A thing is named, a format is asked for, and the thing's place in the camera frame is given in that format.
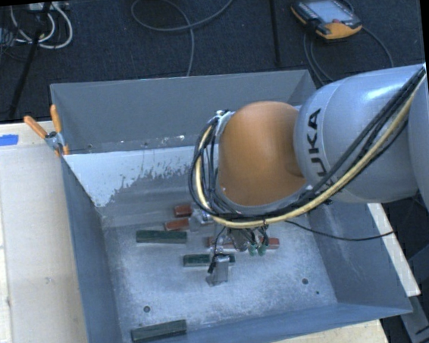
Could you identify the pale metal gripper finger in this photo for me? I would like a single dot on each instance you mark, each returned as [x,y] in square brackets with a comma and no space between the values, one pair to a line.
[219,271]
[199,222]

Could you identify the red-brown flat block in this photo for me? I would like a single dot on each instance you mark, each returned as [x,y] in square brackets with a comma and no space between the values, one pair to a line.
[177,224]
[182,210]

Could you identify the dark green flat block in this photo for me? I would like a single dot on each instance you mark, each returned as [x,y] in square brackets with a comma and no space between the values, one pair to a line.
[196,260]
[161,236]
[159,330]

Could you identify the grey metal bin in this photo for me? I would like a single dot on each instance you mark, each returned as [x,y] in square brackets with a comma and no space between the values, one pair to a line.
[165,286]

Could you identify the pale flat board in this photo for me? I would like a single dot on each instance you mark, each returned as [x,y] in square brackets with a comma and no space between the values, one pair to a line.
[35,243]

